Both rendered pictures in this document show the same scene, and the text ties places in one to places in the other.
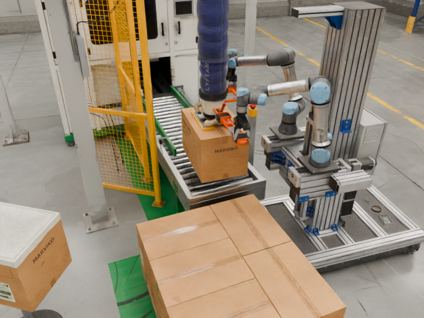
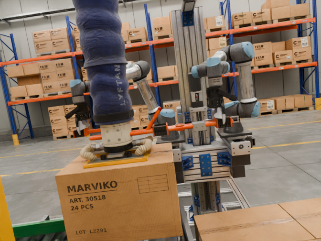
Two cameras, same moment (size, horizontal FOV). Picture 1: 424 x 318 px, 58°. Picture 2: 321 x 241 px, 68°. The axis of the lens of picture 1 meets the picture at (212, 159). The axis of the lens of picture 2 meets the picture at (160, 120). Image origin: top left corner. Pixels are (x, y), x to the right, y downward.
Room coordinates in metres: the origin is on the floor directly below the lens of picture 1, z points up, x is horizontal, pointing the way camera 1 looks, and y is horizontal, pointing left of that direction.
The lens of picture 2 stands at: (2.16, 1.16, 1.45)
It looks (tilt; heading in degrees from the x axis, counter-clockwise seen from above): 8 degrees down; 291
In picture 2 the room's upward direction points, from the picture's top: 7 degrees counter-clockwise
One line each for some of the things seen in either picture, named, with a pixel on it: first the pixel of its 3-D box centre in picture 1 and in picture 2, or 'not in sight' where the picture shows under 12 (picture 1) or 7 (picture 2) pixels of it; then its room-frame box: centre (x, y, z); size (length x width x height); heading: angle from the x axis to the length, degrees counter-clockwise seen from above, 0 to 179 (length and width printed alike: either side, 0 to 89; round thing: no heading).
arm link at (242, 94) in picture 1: (242, 96); (214, 67); (2.32, -0.20, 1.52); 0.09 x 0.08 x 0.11; 73
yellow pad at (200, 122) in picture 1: (202, 118); (116, 157); (2.84, 0.08, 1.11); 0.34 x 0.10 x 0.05; 18
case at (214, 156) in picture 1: (213, 141); (125, 189); (2.87, -0.01, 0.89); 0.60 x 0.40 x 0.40; 18
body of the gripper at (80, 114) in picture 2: (231, 74); (81, 111); (3.21, -0.17, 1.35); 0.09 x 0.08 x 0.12; 18
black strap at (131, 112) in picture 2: (213, 91); (113, 115); (2.87, -0.01, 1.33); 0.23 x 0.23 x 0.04
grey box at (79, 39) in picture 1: (82, 54); not in sight; (2.90, 0.99, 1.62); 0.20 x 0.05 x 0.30; 22
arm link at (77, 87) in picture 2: (232, 55); (77, 88); (3.21, -0.17, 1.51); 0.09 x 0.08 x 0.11; 56
